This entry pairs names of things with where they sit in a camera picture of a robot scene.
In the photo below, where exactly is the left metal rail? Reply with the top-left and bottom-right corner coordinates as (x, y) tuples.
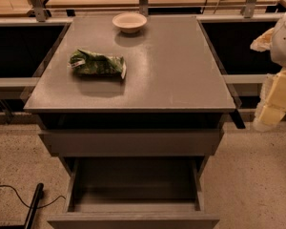
(0, 77), (39, 99)

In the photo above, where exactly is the right metal post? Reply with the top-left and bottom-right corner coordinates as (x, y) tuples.
(240, 0), (257, 18)

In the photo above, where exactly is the right metal rail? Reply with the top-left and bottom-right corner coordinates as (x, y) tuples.
(223, 74), (266, 96)

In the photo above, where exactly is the grey drawer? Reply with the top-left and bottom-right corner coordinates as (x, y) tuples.
(39, 129), (223, 157)
(48, 157), (219, 229)

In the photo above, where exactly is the grey top drawer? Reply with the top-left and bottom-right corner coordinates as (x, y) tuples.
(39, 129), (223, 157)

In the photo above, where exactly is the green snack bag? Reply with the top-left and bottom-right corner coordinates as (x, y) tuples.
(69, 49), (127, 79)

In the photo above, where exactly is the left metal post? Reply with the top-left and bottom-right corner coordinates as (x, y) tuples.
(29, 0), (48, 22)

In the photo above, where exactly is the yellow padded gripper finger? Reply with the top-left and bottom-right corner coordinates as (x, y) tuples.
(254, 68), (286, 132)

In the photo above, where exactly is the white bowl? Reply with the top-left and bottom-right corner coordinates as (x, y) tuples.
(112, 12), (147, 33)

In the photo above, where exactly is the metal rail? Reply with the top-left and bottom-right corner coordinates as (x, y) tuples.
(223, 74), (266, 96)
(0, 77), (39, 99)

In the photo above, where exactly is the grey drawer cabinet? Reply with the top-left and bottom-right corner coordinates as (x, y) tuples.
(23, 14), (236, 177)

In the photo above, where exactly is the black bar on floor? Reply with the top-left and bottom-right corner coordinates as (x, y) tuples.
(24, 183), (44, 229)

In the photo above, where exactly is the black floor cable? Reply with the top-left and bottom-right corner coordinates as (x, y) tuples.
(0, 184), (67, 210)

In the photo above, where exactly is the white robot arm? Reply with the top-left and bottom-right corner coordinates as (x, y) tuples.
(250, 12), (286, 132)

